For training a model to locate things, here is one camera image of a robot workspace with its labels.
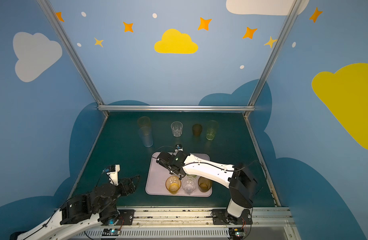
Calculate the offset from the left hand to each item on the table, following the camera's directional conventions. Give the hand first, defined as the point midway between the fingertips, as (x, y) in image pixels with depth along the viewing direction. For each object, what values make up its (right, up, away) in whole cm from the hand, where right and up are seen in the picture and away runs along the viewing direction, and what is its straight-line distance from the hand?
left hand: (137, 180), depth 72 cm
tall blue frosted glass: (-4, +21, +29) cm, 36 cm away
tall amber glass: (-5, +30, +30) cm, 42 cm away
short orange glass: (+17, -6, +12) cm, 21 cm away
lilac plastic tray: (+6, -4, +16) cm, 17 cm away
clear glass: (+17, +25, +38) cm, 49 cm away
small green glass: (+26, +8, -18) cm, 33 cm away
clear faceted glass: (+26, -7, +13) cm, 30 cm away
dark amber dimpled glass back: (+32, +24, +36) cm, 54 cm away
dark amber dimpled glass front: (+35, -7, +12) cm, 37 cm away
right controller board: (+48, -26, -1) cm, 55 cm away
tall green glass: (+42, +26, +28) cm, 57 cm away
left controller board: (-12, -24, -2) cm, 27 cm away
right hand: (+21, +5, +9) cm, 23 cm away
